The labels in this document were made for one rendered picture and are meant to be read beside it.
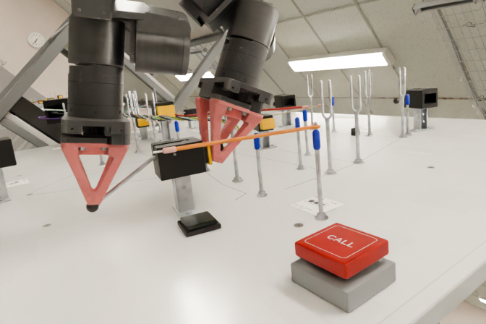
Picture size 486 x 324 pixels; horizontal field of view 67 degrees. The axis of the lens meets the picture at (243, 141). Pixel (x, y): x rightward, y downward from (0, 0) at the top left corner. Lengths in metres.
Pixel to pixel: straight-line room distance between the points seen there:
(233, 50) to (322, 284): 0.29
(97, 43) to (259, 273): 0.27
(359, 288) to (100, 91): 0.30
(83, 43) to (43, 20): 7.78
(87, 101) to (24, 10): 7.78
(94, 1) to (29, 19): 7.77
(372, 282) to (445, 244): 0.11
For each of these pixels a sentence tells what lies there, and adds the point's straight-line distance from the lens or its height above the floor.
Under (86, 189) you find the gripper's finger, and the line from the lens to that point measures 0.45.
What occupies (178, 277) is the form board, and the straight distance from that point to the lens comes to 0.34.
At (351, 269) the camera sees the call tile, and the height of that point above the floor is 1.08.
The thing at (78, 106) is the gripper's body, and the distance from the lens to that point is 0.42.
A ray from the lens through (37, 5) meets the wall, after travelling 8.23.
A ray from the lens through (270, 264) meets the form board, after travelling 0.34.
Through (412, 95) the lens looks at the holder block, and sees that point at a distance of 0.88.
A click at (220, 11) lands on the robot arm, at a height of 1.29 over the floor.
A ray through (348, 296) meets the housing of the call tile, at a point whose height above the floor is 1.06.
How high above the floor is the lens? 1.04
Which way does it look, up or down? 16 degrees up
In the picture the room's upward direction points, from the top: 32 degrees clockwise
